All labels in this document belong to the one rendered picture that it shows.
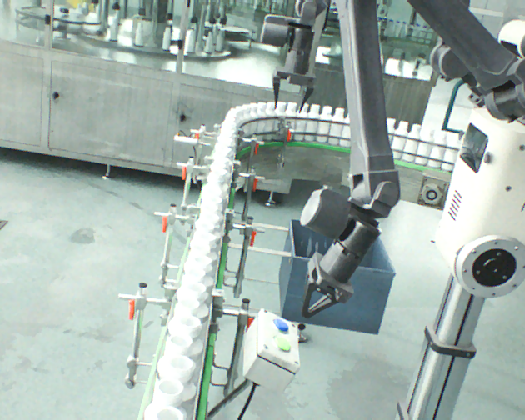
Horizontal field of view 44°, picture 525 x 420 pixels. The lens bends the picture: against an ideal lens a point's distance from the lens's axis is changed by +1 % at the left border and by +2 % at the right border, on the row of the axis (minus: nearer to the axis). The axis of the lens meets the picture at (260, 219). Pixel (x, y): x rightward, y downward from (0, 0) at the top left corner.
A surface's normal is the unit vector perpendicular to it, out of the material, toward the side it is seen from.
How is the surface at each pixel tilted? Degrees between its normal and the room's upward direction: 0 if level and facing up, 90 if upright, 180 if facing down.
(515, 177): 90
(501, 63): 60
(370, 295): 90
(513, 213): 101
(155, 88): 90
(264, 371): 90
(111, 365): 0
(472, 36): 67
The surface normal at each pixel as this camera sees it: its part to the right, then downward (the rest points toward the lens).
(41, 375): 0.17, -0.92
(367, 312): 0.00, 0.37
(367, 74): 0.26, -0.03
